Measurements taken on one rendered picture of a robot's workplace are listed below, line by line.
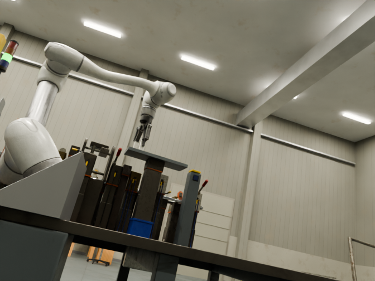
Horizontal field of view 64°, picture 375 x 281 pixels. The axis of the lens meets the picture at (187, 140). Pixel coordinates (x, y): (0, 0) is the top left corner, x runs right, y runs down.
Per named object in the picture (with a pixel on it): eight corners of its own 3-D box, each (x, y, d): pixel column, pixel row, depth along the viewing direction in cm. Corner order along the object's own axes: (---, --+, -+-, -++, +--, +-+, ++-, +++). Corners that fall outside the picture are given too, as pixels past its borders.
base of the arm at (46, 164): (79, 159, 116) (73, 146, 117) (20, 186, 107) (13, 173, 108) (80, 169, 133) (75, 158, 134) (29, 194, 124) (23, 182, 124)
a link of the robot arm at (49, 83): (-4, 168, 119) (-15, 188, 132) (39, 179, 127) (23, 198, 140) (48, 48, 164) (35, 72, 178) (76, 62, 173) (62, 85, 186)
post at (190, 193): (183, 248, 175) (197, 177, 190) (188, 249, 168) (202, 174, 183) (171, 246, 173) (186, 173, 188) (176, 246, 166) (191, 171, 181)
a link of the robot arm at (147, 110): (150, 113, 193) (148, 121, 191) (139, 107, 188) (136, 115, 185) (158, 111, 187) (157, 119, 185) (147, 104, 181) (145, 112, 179)
